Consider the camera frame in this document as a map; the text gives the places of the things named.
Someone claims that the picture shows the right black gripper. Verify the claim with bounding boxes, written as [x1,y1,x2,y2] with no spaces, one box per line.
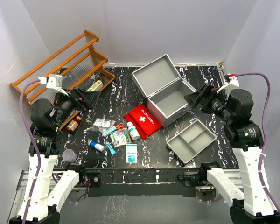
[184,83,233,123]

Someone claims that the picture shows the wooden shelf rack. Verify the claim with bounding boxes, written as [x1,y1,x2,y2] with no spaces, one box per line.
[10,30,115,94]

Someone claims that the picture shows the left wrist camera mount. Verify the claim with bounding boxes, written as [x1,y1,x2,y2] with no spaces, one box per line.
[38,74,69,96]

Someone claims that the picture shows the blue white tube bottle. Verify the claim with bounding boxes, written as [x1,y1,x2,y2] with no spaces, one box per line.
[87,139,105,152]

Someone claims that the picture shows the white green-label pill bottle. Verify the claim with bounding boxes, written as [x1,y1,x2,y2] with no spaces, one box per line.
[127,121,140,140]

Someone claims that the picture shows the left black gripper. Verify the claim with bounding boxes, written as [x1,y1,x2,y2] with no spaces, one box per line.
[51,86,100,129]

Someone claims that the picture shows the clear plastic bag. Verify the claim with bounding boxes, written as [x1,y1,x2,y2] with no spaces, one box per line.
[91,118,115,132]

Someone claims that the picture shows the teal mask packet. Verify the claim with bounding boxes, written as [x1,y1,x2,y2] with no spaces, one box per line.
[102,126,117,137]

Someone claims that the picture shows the grey metal case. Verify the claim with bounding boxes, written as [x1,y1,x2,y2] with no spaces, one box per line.
[132,54,196,127]

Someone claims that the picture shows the teal small packet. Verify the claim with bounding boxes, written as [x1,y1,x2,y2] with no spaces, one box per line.
[105,142,116,155]

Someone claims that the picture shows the brown glass bottle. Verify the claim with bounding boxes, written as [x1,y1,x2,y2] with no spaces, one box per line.
[66,116,82,132]

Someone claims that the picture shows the white medicine box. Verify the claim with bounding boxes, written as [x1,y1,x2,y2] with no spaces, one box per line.
[87,80,103,91]

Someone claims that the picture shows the teal white wipe sachet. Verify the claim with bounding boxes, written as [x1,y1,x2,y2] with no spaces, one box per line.
[126,144,138,163]

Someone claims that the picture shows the grey divider tray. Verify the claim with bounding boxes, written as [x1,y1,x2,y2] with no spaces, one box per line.
[167,119,217,164]

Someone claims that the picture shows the clear plastic cup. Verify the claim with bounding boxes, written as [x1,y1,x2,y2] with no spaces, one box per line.
[62,149,77,163]

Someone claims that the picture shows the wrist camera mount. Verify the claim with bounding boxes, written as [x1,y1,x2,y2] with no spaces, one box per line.
[38,74,69,96]
[217,73,239,96]

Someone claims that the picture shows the black base frame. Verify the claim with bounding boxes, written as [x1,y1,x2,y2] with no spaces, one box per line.
[75,168,219,201]

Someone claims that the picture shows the red first aid pouch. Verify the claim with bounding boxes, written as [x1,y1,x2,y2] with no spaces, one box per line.
[124,104,162,140]

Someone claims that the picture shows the bandage packet bundle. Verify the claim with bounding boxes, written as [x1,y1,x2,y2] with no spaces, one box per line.
[110,128,132,148]

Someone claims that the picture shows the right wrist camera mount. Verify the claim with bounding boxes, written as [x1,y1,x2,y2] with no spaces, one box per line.
[217,73,239,96]

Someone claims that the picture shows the orange handled scissors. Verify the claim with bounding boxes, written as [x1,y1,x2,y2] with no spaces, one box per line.
[115,123,124,130]

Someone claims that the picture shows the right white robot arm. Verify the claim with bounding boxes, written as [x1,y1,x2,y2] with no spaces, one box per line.
[184,84,280,224]

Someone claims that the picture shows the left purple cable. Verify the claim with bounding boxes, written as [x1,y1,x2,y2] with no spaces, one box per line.
[19,78,43,224]

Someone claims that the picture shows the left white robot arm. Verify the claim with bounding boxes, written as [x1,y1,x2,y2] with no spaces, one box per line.
[9,87,101,224]

